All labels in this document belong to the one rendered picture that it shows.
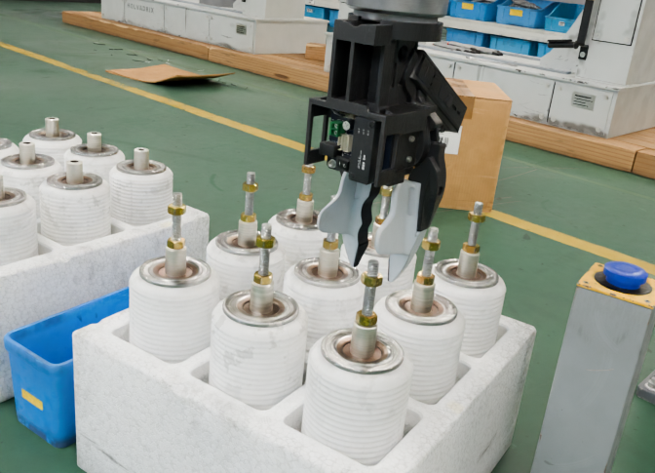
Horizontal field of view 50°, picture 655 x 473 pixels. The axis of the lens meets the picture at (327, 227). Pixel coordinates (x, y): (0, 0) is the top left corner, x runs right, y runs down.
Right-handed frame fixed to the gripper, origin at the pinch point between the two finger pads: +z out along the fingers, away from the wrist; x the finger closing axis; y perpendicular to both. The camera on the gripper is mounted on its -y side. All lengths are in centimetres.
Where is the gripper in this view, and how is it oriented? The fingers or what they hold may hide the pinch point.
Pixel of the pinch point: (379, 256)
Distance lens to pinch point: 60.7
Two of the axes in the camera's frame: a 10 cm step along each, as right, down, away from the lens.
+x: 7.8, 2.9, -5.6
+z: -0.9, 9.3, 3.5
